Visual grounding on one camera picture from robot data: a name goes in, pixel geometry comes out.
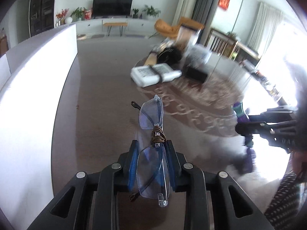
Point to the blue rimless glasses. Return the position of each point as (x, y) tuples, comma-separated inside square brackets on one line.
[(151, 115)]

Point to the wooden chair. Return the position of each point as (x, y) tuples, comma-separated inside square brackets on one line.
[(223, 43)]

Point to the dark bookshelf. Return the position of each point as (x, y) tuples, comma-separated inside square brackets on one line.
[(42, 7)]

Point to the white storage box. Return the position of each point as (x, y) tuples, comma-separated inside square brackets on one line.
[(36, 88)]

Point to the black box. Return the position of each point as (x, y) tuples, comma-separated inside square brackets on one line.
[(196, 74)]

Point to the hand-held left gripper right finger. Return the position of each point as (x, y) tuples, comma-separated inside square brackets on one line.
[(172, 165)]

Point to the small potted plant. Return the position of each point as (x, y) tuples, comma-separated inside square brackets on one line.
[(135, 13)]

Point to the cluttered side desk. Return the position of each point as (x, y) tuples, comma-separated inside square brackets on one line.
[(263, 76)]

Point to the white vase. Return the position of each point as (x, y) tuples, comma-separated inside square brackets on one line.
[(69, 20)]

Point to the clear jar black lid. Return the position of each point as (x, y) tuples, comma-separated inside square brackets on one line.
[(187, 37)]

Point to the large leafy potted plant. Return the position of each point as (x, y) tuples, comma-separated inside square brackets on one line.
[(151, 11)]

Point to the black television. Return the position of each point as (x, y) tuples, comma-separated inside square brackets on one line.
[(112, 6)]

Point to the white glasses case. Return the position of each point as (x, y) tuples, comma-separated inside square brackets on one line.
[(146, 75)]

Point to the red wall hanging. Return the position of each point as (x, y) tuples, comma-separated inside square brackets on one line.
[(224, 1)]

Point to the wooden bench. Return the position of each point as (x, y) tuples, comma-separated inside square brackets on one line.
[(115, 24)]

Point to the cream patterned curtain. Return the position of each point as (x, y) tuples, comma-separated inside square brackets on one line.
[(188, 2)]

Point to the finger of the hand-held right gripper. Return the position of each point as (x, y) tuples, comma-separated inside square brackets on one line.
[(271, 133), (275, 115)]

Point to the grey curtain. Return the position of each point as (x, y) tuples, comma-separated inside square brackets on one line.
[(206, 9)]

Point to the orange lounge chair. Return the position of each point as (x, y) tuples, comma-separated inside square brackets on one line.
[(165, 27)]

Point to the white television cabinet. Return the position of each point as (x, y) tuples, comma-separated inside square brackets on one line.
[(96, 25)]

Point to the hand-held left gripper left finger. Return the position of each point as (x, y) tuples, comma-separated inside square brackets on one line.
[(133, 167)]

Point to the red packet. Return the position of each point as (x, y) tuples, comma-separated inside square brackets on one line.
[(87, 14)]

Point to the white sheer curtain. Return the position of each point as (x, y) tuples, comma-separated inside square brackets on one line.
[(266, 26)]

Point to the green potted plant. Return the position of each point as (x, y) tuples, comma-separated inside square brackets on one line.
[(77, 13)]

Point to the red flower plant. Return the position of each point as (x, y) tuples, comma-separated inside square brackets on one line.
[(61, 15)]

